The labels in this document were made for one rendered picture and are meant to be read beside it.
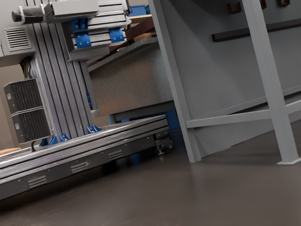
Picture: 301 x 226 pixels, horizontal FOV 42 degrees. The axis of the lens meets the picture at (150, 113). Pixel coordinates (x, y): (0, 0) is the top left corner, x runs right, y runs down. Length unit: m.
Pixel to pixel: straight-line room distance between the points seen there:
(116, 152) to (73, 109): 0.42
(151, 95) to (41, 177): 0.97
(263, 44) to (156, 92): 1.23
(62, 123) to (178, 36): 0.87
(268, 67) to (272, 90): 0.08
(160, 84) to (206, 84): 0.54
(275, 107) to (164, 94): 1.14
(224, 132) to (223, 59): 0.38
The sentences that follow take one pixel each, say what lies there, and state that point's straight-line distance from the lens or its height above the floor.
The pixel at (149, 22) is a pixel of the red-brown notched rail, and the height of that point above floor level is 0.81.
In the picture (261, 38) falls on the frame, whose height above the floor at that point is 0.44.
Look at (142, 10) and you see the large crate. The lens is 7.10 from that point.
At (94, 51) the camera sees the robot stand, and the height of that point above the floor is 0.70.
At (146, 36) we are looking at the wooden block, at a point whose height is 0.71.
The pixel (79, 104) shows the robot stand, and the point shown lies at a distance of 2.41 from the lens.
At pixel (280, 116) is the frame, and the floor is 0.17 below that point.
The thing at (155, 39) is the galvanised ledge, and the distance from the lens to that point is 2.32.
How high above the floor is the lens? 0.34
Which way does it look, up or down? 2 degrees down
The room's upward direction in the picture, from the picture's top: 15 degrees counter-clockwise
